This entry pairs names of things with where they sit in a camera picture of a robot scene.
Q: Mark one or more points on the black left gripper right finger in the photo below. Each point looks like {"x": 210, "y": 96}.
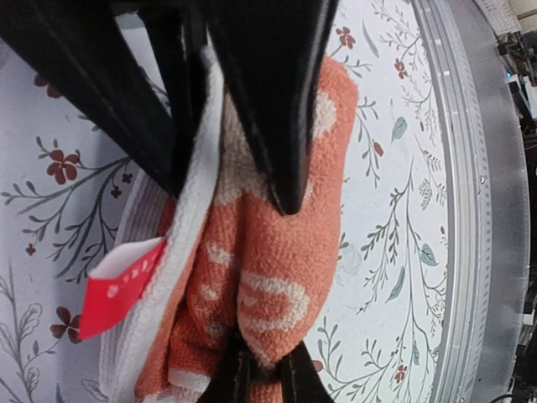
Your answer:
{"x": 299, "y": 379}

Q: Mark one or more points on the floral table cover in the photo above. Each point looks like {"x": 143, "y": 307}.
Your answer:
{"x": 65, "y": 184}

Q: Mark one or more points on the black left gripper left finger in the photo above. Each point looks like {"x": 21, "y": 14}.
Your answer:
{"x": 232, "y": 379}

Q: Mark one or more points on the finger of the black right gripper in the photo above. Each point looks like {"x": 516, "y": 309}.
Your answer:
{"x": 271, "y": 54}
{"x": 78, "y": 47}

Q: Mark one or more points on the aluminium front rail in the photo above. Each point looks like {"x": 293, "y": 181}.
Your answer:
{"x": 488, "y": 204}

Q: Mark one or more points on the orange patterned towel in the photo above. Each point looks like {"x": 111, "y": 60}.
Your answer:
{"x": 187, "y": 275}

